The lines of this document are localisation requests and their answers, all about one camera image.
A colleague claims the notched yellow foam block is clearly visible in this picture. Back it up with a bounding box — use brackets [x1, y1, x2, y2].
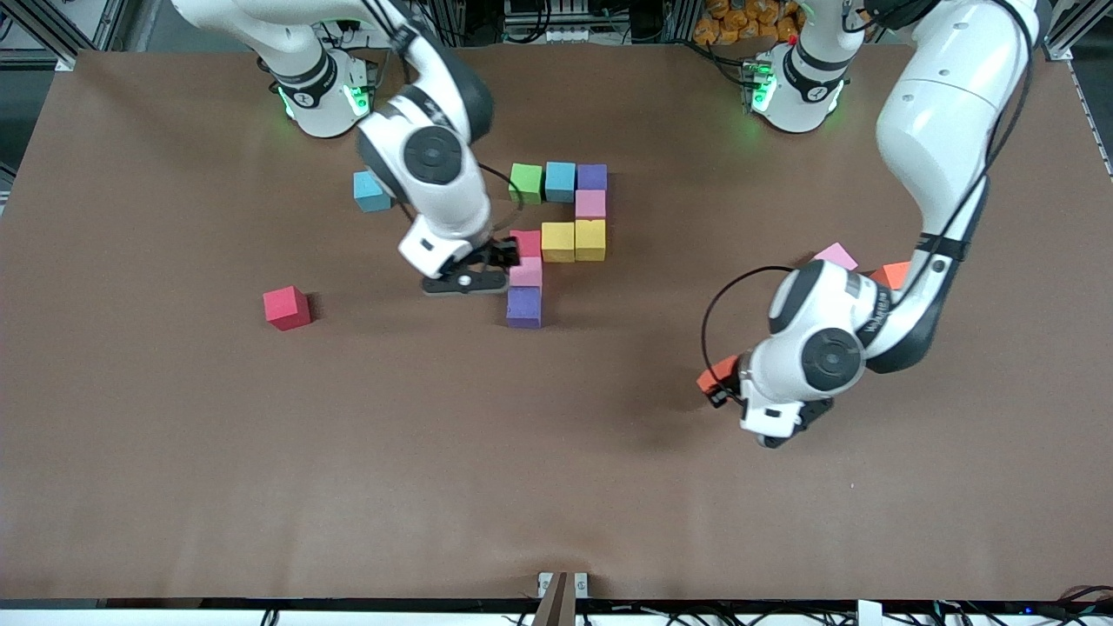
[574, 218, 607, 263]

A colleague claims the white electrical box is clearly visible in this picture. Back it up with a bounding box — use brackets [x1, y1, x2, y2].
[504, 0, 592, 44]

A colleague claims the camera mount post with bracket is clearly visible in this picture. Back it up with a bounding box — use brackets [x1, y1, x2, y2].
[537, 570, 590, 626]

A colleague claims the orange crinkled bag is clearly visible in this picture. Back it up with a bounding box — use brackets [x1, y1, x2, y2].
[693, 0, 805, 46]

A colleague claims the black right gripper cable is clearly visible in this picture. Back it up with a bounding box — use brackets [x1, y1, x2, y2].
[477, 162, 528, 210]

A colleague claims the white power strip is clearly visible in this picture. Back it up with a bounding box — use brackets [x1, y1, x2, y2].
[317, 0, 410, 49]

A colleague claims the aluminium table edge rail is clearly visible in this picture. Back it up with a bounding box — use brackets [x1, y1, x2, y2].
[1066, 59, 1113, 182]

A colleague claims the aluminium frame profile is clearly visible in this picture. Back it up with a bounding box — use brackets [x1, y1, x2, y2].
[0, 0, 131, 72]
[1043, 0, 1113, 63]

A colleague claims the brown table cover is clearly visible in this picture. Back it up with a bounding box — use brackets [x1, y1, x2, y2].
[0, 43, 1113, 603]

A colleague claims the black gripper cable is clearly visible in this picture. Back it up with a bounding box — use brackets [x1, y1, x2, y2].
[701, 265, 796, 376]
[477, 162, 528, 210]

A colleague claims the green foam block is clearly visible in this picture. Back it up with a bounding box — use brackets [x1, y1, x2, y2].
[509, 163, 545, 206]

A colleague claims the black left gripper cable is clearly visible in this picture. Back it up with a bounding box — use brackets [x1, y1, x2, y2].
[701, 265, 796, 376]

